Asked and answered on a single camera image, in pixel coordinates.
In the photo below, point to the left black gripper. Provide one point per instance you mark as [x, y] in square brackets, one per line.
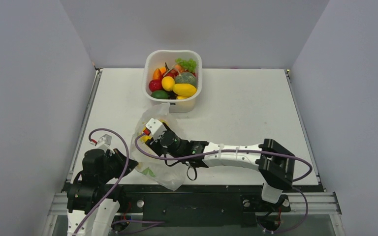
[120, 158]

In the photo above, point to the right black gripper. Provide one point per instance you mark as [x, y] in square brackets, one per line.
[153, 143]

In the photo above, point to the clear plastic bag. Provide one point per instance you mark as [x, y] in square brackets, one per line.
[170, 177]

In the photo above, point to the yellow fake mango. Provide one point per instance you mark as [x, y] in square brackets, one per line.
[185, 90]

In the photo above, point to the green fake grapes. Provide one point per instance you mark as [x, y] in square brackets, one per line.
[189, 65]

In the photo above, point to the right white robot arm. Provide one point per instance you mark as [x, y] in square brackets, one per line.
[274, 162]

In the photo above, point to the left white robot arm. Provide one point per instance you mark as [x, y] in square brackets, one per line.
[92, 202]

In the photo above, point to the yellow lemon at front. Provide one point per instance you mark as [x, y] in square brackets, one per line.
[179, 97]

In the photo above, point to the green lime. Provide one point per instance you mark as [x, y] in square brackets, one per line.
[160, 94]

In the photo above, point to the yellow lemon in basket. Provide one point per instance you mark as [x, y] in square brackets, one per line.
[168, 83]

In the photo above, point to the red apple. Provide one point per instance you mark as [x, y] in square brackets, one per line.
[155, 85]

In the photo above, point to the green cantaloupe melon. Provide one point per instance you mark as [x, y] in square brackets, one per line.
[186, 78]

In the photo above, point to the orange pepper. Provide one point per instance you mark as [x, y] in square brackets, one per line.
[157, 74]

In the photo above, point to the white plastic basket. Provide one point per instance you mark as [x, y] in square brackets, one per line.
[165, 61]

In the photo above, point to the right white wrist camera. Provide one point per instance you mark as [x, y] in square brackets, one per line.
[156, 128]

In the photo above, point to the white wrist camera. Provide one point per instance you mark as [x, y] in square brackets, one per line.
[104, 143]
[156, 128]

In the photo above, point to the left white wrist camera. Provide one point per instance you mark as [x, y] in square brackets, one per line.
[104, 143]

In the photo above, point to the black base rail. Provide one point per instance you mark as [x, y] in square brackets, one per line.
[219, 205]

